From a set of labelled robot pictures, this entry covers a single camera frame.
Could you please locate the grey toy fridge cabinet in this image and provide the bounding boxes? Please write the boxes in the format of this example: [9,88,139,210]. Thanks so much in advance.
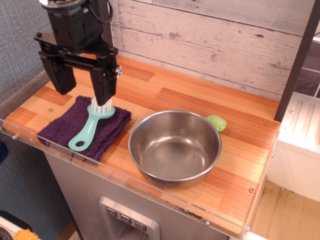
[45,153,229,240]

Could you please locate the green toy vegetable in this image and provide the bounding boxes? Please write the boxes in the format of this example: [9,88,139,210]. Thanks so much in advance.
[206,115,227,132]

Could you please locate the dark grey post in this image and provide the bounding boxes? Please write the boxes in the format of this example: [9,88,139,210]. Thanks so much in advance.
[274,0,320,122]
[97,0,114,47]

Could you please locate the dark grey left post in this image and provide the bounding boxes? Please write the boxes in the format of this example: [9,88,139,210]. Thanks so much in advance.
[97,0,114,47]

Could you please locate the clear acrylic front guard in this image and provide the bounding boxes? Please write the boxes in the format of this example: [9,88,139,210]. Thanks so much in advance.
[0,117,255,240]

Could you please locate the silver dispenser panel with buttons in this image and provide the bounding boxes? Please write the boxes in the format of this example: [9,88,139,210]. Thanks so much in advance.
[99,196,161,240]

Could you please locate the stainless steel bowl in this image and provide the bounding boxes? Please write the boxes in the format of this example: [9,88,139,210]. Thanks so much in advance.
[128,109,222,188]

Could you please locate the purple folded towel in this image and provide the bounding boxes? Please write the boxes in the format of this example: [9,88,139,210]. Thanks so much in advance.
[37,95,132,162]

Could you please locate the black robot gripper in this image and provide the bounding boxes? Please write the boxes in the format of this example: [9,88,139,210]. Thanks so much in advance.
[34,7,122,106]

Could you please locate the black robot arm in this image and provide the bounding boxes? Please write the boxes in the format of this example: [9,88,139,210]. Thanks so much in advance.
[34,0,121,106]

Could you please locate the white toy sink unit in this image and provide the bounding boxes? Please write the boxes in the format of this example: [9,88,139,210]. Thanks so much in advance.
[266,92,320,201]

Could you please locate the teal brush with white bristles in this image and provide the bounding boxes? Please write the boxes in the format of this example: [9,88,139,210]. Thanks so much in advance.
[68,97,116,152]

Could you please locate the orange object bottom left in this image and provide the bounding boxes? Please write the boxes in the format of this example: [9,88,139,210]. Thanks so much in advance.
[13,229,39,240]

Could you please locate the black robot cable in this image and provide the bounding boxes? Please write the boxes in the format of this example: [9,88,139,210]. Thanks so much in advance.
[84,0,113,25]

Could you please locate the dark grey right post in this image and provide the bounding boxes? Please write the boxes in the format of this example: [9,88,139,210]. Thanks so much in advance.
[274,0,320,122]

